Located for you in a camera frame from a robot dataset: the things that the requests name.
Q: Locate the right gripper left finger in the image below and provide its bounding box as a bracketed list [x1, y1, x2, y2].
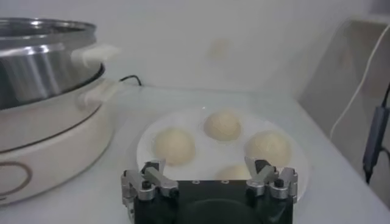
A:
[121, 158, 180, 214]

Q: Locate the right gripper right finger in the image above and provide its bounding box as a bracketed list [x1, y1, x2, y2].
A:
[243, 156, 299, 205]

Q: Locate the white steamed baozi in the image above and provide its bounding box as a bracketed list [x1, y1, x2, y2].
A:
[244, 130, 293, 169]
[215, 164, 252, 181]
[152, 127, 196, 167]
[203, 109, 243, 142]

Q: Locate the stainless steel steamer pot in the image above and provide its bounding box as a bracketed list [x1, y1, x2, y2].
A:
[0, 17, 121, 111]

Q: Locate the white round plate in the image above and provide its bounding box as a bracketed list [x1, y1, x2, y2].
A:
[136, 107, 310, 202]

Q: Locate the white electric cooker base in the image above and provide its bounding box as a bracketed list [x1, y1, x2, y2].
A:
[0, 77, 124, 208]

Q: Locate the black cooker power cord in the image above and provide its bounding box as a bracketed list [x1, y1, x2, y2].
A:
[118, 74, 143, 87]

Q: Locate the black cable with inline adapter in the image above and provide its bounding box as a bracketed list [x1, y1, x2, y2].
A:
[362, 83, 390, 185]

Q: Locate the white cable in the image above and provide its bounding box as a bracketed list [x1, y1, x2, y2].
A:
[329, 24, 390, 140]

